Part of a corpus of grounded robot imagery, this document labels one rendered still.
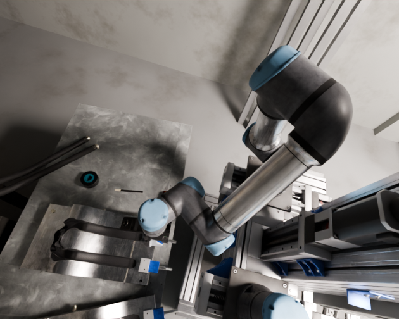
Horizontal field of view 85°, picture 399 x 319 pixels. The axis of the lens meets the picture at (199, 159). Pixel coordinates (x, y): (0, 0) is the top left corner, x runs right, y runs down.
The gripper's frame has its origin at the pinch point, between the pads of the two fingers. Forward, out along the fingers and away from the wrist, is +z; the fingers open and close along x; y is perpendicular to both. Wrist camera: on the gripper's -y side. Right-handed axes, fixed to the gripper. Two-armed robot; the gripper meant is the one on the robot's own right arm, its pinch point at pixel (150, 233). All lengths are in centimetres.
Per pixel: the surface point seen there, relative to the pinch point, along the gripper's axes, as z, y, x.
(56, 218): 15.0, -42.6, 2.7
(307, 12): -15, 74, 159
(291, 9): -12, 65, 166
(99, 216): 10.2, -23.9, 5.2
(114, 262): 12.9, -12.7, -11.2
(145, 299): 15.4, 2.7, -22.7
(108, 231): 12.9, -18.9, 0.3
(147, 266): 9.2, 0.8, -11.1
